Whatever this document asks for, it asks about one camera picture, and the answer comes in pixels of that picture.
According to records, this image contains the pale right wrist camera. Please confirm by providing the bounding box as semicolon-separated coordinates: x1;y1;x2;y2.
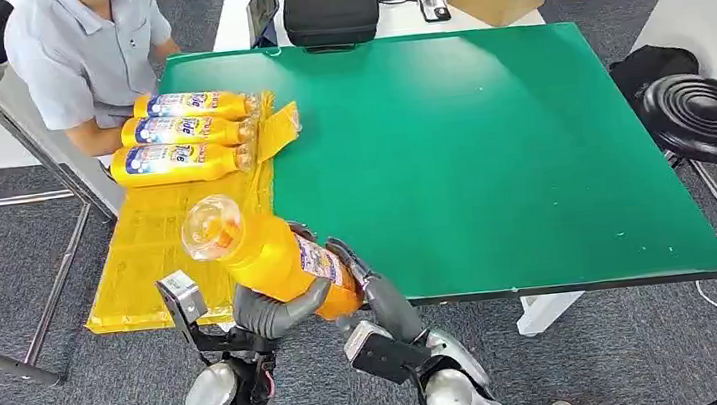
342;313;436;391

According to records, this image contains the white desk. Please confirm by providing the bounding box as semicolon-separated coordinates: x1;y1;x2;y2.
207;0;548;59

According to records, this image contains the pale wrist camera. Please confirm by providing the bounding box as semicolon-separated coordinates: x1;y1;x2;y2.
154;260;281;368
342;313;436;391

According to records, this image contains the black bag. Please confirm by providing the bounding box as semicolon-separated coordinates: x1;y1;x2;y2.
606;39;704;110

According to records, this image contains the orange drink bottle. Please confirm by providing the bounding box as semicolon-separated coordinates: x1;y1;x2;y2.
130;81;261;133
117;104;261;158
176;180;367;337
107;131;258;192

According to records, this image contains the black round stool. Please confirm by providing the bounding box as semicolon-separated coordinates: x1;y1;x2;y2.
637;69;717;173

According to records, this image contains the green table mat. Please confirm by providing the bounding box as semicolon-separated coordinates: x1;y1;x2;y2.
154;0;717;335

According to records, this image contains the dark laptop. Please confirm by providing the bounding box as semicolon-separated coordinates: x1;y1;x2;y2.
244;0;286;50

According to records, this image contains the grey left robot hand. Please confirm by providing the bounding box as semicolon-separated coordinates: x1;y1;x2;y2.
228;272;341;345

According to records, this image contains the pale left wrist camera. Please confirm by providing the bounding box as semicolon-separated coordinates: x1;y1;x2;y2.
154;260;281;368

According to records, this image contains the yellow plastic sheet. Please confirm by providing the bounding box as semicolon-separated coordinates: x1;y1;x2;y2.
63;87;323;338

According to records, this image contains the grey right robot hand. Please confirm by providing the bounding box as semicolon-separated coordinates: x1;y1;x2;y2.
285;207;429;356

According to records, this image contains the black handheld device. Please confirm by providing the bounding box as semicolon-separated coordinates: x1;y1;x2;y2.
415;0;453;24

